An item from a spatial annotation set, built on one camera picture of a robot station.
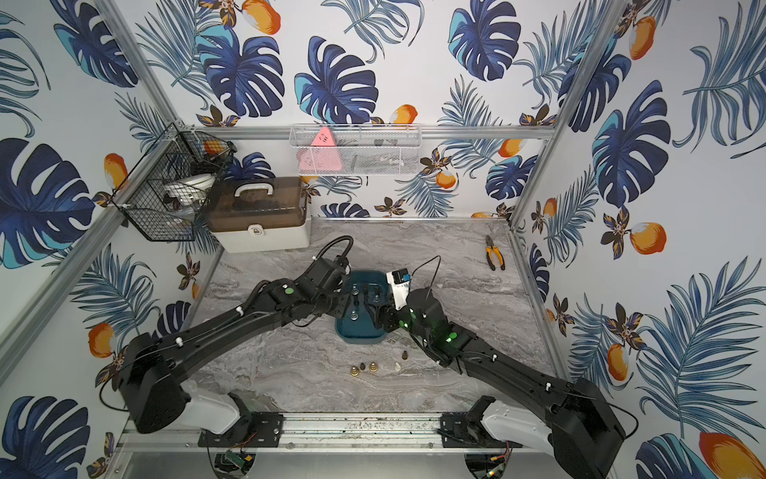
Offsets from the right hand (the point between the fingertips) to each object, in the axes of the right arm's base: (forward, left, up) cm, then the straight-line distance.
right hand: (377, 299), depth 78 cm
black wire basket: (+26, +61, +13) cm, 68 cm away
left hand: (+2, +9, -1) cm, 9 cm away
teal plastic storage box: (+1, +7, -17) cm, 19 cm away
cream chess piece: (-12, -6, -18) cm, 22 cm away
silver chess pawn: (+4, +8, -17) cm, 19 cm away
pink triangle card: (+39, +18, +18) cm, 46 cm away
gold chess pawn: (-12, +1, -17) cm, 21 cm away
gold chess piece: (-13, +7, -18) cm, 23 cm away
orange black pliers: (+33, -40, -17) cm, 55 cm away
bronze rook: (+14, +5, -17) cm, 22 cm away
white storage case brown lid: (+31, +41, +2) cm, 51 cm away
